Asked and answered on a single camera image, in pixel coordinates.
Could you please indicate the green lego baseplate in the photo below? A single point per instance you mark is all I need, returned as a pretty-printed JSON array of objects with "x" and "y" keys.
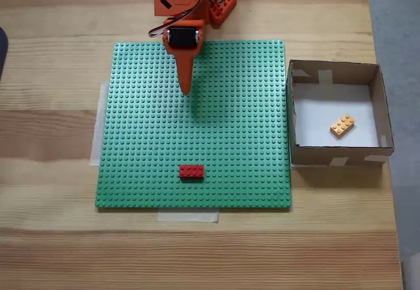
[{"x": 147, "y": 145}]

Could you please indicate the wide masking tape strip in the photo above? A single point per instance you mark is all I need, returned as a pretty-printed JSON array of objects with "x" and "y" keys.
[{"x": 96, "y": 139}]

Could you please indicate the yellow lego block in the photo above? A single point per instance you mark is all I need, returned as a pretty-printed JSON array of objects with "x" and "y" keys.
[{"x": 343, "y": 126}]

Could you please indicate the red lego block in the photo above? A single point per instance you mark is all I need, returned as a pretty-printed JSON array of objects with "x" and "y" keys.
[{"x": 192, "y": 172}]

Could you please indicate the black flat object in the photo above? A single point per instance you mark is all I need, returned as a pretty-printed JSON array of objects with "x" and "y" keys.
[{"x": 2, "y": 53}]

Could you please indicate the open cardboard box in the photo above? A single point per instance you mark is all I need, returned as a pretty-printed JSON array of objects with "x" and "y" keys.
[{"x": 311, "y": 158}]

